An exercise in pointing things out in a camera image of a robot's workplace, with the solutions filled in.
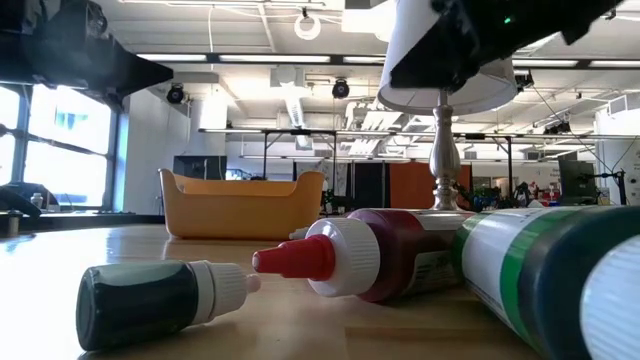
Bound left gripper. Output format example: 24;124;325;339
0;34;174;108

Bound white shade silver table lamp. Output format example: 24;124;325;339
377;0;519;212

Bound black overhead rail frame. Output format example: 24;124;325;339
198;127;640;211

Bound black background monitor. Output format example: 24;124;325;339
172;154;228;182

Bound background workbench clutter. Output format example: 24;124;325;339
472;179;559;210

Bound large bright window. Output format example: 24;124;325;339
0;84;120;212

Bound ceiling light strip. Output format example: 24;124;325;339
218;53;332;65
588;59;640;69
136;52;209;64
342;54;387;65
512;58;580;69

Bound yellow plastic bin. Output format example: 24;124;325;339
158;167;327;241

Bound small dark green coloring bottle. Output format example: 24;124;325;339
75;258;263;353

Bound black partition panel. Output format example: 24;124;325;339
351;161;392;210

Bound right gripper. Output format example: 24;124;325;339
389;0;531;93

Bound large green coloring bottle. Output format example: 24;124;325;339
451;204;640;360

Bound white hanging ring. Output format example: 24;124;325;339
293;11;323;42

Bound black aluminium table frame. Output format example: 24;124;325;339
0;209;167;239

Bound dark monitor on stand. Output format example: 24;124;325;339
558;158;598;207

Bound black rounded equipment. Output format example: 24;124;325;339
0;181;62;220

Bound black ceiling spotlight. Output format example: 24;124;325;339
331;77;351;101
165;82;186;106

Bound orange partition panel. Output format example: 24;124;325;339
389;161;473;211

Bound large dark red coloring bottle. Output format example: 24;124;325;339
251;207;476;304

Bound black ceiling camera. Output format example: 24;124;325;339
513;69;536;92

